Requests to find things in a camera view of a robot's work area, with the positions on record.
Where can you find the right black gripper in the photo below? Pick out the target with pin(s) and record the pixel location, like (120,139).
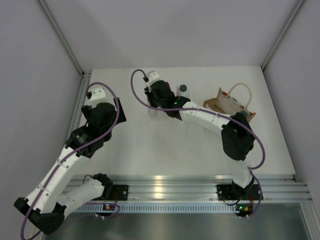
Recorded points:
(149,94)

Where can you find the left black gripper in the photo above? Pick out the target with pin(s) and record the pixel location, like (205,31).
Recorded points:
(86,109)

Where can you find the clear conical tube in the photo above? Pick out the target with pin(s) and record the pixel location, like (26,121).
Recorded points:
(152,111)

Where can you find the white bottle grey cap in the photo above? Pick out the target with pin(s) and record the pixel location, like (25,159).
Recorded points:
(182,91)

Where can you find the jute watermelon canvas bag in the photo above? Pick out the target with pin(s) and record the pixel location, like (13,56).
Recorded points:
(226,104)

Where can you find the clear square bottle black label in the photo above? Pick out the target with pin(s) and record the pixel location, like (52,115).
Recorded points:
(246,114)

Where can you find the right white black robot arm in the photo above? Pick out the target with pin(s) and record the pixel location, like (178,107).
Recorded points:
(237,141)

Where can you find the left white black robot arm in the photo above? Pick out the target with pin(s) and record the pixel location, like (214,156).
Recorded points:
(47,206)

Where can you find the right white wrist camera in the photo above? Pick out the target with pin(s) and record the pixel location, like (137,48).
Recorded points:
(151,77)

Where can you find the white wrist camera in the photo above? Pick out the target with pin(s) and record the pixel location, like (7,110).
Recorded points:
(96,95)
(151,77)

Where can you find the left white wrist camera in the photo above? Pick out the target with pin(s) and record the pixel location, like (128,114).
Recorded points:
(96,95)

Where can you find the left aluminium frame post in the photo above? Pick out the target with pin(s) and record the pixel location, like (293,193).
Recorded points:
(48,14)

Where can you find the aluminium frame post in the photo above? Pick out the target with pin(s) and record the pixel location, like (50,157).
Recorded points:
(48,14)
(289,21)

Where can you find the aluminium mounting rail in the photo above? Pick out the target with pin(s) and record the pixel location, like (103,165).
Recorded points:
(202,188)

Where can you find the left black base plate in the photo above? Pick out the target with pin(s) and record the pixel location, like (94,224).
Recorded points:
(119,192)

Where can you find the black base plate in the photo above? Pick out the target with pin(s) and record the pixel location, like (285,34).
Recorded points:
(119,192)
(229,192)

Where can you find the slotted cable duct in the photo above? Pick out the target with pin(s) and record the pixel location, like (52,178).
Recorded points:
(145,208)

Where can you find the right aluminium frame post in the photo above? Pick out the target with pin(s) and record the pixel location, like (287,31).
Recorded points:
(289,21)

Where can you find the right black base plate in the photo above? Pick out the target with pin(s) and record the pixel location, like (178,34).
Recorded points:
(229,192)

